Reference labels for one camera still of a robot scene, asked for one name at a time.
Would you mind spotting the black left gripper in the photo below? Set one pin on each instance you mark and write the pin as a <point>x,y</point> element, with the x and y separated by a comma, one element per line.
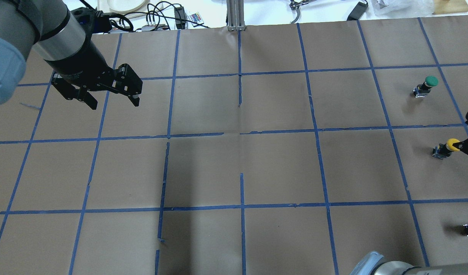
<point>80,63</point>

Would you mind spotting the yellow push button switch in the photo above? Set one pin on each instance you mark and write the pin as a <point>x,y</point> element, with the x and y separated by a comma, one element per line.
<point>445,150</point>

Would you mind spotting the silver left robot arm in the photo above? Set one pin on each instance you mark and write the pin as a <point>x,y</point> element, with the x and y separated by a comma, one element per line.
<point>62,37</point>

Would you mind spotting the aluminium frame post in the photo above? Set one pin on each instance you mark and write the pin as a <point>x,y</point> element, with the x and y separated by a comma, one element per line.
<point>235,15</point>

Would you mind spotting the beige plate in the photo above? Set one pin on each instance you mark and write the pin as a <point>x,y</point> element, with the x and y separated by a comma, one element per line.
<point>125,6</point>

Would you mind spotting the green push button switch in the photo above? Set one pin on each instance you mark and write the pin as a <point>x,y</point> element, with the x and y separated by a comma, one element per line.
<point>422,90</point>

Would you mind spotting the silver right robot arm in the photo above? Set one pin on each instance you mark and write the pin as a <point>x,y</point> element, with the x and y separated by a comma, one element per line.
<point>438,181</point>

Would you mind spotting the wooden cutting board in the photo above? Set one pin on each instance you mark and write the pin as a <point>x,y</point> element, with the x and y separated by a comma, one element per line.
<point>445,7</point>

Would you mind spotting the beige tray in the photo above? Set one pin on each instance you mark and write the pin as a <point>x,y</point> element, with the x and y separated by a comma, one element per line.
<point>138,18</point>

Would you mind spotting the black power adapter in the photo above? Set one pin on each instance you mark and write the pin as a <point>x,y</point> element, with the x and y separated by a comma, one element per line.
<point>358,11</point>

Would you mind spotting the clear plastic bag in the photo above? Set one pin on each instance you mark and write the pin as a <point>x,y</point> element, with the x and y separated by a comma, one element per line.
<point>404,8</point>

